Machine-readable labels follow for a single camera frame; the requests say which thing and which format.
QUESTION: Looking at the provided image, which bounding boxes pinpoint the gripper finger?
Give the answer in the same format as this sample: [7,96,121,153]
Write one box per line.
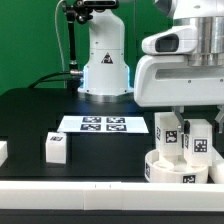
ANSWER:
[172,106,190,137]
[215,105,224,133]

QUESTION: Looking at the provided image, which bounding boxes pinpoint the white left barrier wall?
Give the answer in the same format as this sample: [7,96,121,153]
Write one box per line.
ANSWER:
[0,141,8,167]

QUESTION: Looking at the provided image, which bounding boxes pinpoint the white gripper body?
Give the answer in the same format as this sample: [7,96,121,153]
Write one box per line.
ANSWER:
[134,25,224,107]

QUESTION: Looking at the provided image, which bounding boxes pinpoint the grey cable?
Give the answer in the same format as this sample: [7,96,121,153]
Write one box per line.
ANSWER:
[54,0,68,89]

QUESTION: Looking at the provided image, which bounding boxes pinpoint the white front barrier wall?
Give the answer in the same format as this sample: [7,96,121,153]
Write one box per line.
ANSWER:
[0,181,224,212]

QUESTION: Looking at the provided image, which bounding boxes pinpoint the white barrier wall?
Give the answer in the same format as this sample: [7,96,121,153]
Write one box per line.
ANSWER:
[0,181,224,212]
[0,141,8,167]
[209,150,224,184]

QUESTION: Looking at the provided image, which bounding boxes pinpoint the white round stool seat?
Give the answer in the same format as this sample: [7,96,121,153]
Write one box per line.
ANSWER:
[144,150,208,184]

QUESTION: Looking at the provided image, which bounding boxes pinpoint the black cables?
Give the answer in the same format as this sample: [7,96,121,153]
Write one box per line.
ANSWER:
[27,68,85,90]

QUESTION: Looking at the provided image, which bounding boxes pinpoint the black camera on mount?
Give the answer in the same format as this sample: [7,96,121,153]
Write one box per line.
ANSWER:
[83,0,119,9]

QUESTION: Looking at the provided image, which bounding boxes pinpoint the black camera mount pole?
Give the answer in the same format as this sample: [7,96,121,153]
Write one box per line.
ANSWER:
[62,0,93,90]

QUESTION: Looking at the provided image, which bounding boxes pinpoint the white right barrier wall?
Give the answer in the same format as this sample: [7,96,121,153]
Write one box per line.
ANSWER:
[209,150,224,184]

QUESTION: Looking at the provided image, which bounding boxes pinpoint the white marker sheet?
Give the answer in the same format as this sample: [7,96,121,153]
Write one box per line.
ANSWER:
[58,116,148,133]

